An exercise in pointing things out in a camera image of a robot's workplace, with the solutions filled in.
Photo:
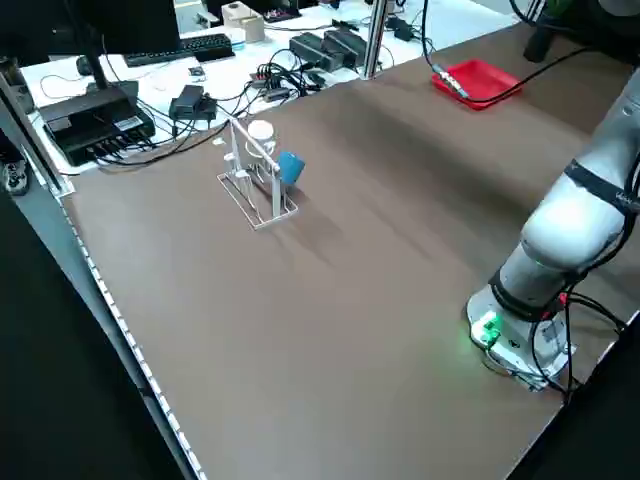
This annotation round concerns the blue cup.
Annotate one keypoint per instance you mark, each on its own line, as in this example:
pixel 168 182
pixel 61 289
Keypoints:
pixel 291 167

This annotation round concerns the white cup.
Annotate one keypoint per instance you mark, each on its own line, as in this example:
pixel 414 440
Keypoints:
pixel 261 131

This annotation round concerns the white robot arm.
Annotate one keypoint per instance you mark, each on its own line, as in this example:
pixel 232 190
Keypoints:
pixel 565 235

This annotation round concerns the red plastic tray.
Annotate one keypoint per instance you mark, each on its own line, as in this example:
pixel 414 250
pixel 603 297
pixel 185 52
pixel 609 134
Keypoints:
pixel 480 75

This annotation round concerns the black usb hub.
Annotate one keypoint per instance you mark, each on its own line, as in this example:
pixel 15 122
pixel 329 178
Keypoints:
pixel 270 90

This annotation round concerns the black power adapter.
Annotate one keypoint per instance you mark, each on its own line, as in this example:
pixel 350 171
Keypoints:
pixel 186 97

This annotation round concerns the small white card device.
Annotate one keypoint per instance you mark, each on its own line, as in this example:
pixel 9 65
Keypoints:
pixel 197 73

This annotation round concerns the plain beige box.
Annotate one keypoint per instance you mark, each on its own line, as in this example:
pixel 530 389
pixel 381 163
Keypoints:
pixel 253 30

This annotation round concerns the small black adapter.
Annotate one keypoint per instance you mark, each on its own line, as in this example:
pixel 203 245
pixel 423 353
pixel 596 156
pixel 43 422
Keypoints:
pixel 403 29

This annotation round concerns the black keyboard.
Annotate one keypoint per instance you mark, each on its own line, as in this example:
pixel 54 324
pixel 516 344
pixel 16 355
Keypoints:
pixel 200 46

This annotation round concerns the wooden box with hole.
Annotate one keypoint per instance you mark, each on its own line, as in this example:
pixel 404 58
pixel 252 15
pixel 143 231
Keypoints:
pixel 234 14

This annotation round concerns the black dock box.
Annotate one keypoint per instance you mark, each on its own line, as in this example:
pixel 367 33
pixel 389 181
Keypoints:
pixel 85 115

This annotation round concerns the black computer monitor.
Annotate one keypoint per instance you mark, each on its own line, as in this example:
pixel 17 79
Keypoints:
pixel 140 25

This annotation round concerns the black computer mouse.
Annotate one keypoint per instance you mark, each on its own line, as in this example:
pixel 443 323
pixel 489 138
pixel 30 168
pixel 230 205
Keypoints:
pixel 83 65

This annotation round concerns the person's shoe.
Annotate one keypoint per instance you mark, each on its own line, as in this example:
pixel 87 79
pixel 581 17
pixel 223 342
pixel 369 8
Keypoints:
pixel 15 176

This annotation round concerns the aluminium frame post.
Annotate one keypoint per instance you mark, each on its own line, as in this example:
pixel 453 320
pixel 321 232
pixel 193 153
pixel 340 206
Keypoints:
pixel 375 40

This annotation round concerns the grey metal bracket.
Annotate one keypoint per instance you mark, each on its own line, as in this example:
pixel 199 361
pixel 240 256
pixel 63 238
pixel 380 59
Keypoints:
pixel 207 18

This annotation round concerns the aluminium frame rail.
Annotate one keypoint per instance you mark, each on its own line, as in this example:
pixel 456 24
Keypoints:
pixel 35 145

